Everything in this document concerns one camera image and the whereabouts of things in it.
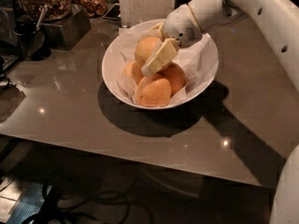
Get black floor cables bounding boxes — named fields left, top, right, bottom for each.
left=21, top=165, right=155, bottom=224

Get silver spoon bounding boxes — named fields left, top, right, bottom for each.
left=36, top=5, right=48, bottom=31

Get black smartphone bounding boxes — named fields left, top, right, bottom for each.
left=103, top=3, right=121, bottom=21

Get glass jar of nuts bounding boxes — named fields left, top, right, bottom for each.
left=18, top=0, right=72, bottom=21

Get black cup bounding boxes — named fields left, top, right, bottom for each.
left=14, top=23, right=50, bottom=61

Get bowl of dried fruit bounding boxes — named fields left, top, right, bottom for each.
left=72, top=0, right=107, bottom=18

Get orange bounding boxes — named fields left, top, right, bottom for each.
left=160, top=63, right=186, bottom=95
left=135, top=37, right=161, bottom=68
left=135, top=74, right=171, bottom=107
left=122, top=62, right=144, bottom=85

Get black appliance at left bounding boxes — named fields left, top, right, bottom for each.
left=0, top=0, right=21, bottom=74

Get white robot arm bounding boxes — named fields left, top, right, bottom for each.
left=162, top=0, right=299, bottom=224

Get white ceramic bowl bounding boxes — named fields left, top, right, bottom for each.
left=101, top=18, right=220, bottom=111

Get white paper liner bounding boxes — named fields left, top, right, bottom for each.
left=116, top=21, right=219, bottom=106

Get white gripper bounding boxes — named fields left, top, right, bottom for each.
left=140, top=5, right=202, bottom=77

